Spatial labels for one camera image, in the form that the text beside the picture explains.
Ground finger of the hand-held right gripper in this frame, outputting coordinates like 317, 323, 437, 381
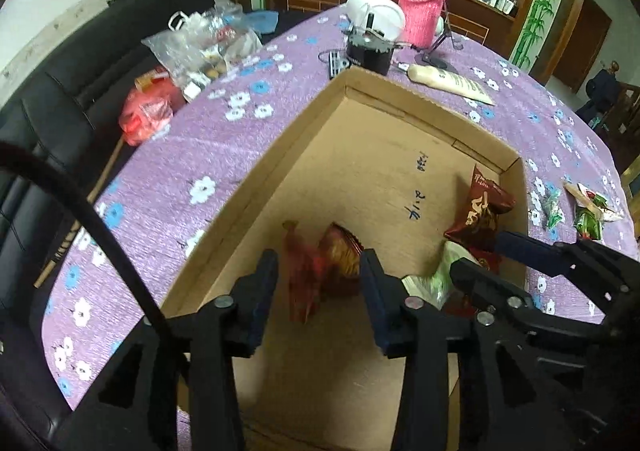
495, 230, 632, 303
449, 258, 602, 341

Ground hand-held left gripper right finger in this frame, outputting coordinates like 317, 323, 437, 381
359, 249, 596, 451

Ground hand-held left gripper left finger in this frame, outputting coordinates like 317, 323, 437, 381
55, 248, 279, 451

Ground pale green white snack packet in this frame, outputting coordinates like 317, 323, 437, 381
402, 241, 481, 312

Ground dark red snack packet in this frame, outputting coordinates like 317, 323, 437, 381
444, 164, 516, 253

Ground orange red snack packet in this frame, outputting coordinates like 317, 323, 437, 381
317, 224, 364, 299

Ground white red snack packet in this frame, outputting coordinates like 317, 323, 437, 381
564, 182, 625, 223

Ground cardboard box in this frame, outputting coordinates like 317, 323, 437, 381
160, 66, 532, 451

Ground small green white snack packet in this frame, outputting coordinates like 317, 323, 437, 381
542, 186, 566, 229

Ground purple floral tablecloth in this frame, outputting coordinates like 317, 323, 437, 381
42, 0, 640, 412

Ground dark blue bag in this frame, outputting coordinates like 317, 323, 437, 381
575, 66, 621, 128

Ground wooden chair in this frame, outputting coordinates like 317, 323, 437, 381
602, 60, 640, 134

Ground cream squeeze tube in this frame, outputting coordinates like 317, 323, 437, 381
407, 64, 497, 107

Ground red plastic bag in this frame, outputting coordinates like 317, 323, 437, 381
118, 78, 188, 147

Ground brown wooden door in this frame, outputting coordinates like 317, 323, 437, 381
550, 0, 614, 93

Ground orange small packet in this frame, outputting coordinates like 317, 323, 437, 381
134, 70, 170, 91

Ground small black white device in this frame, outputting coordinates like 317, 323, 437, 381
327, 50, 352, 80

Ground black round pot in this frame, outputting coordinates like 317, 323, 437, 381
345, 26, 403, 77

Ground clear plastic bag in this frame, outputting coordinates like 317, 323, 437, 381
141, 1, 263, 102

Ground bottle with pink knitted sleeve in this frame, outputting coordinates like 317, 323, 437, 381
393, 0, 447, 49

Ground blue plastic bag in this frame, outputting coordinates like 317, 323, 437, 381
240, 10, 279, 34

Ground white round appliance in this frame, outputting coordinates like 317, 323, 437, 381
346, 0, 406, 39

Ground black leather sofa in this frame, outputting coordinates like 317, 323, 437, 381
0, 0, 216, 451

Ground black cable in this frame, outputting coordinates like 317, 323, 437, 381
0, 141, 181, 451

